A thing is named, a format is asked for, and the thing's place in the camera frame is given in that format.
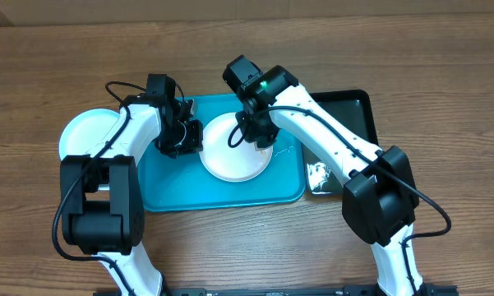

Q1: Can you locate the light blue plate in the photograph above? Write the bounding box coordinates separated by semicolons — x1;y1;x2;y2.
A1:
58;109;119;160

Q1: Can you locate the pink plate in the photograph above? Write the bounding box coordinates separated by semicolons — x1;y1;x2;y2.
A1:
199;113;273;183

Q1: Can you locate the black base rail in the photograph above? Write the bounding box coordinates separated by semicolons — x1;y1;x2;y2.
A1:
94;284;461;296

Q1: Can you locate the teal plastic tray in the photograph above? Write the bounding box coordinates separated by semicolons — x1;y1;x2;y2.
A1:
137;93;307;213

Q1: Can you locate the black plastic tray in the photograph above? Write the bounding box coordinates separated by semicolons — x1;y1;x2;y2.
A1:
302;90;379;197

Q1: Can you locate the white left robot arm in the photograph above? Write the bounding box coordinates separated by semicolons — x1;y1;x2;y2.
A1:
52;74;203;295

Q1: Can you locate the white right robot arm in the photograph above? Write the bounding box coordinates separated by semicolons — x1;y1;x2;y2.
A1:
223;55;423;295

